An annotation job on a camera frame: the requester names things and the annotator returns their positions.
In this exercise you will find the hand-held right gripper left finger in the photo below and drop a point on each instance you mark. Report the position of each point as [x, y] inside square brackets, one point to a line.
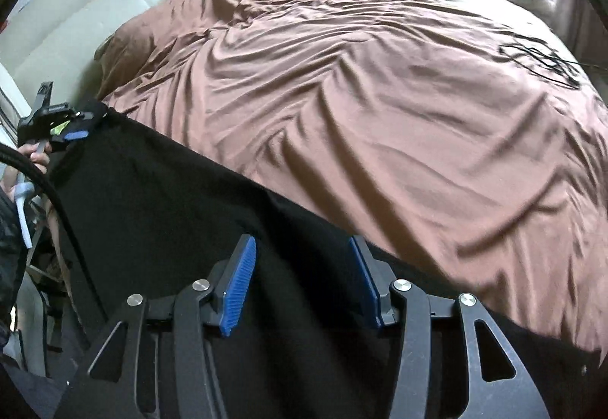
[237, 290]

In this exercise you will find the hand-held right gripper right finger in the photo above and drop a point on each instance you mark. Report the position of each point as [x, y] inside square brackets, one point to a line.
[365, 286]

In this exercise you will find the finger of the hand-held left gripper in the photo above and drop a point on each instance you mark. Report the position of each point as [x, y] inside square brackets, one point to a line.
[90, 114]
[73, 135]

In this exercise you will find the black pants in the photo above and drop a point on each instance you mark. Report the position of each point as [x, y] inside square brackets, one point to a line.
[166, 210]

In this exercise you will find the person's left forearm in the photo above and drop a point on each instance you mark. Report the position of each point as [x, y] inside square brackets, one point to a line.
[9, 248]

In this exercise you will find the person's left hand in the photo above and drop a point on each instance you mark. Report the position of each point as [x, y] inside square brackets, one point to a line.
[40, 162]

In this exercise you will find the cream leather headboard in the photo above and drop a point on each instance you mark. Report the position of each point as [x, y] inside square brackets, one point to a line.
[95, 5]

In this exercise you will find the brown blanket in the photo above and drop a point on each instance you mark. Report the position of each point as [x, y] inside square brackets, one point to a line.
[356, 115]

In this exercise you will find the pink curtain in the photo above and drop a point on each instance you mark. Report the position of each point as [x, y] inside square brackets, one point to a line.
[582, 19]

